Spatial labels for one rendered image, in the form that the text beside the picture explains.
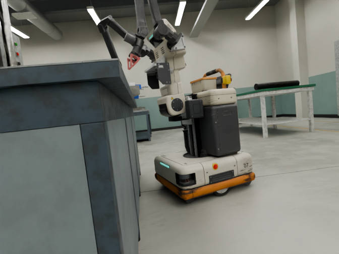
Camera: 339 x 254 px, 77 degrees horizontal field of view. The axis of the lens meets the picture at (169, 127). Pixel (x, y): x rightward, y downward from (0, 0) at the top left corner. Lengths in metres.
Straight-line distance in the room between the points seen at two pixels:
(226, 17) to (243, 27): 0.78
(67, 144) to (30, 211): 0.16
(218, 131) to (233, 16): 8.01
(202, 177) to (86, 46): 7.80
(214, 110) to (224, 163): 0.41
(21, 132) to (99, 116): 0.16
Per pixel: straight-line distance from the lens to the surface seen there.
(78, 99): 0.50
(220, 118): 1.67
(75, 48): 8.95
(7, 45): 1.96
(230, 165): 1.71
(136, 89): 1.30
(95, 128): 0.49
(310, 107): 4.83
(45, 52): 9.30
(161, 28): 1.57
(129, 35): 1.51
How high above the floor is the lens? 0.68
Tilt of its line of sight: 4 degrees down
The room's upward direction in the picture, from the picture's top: 6 degrees counter-clockwise
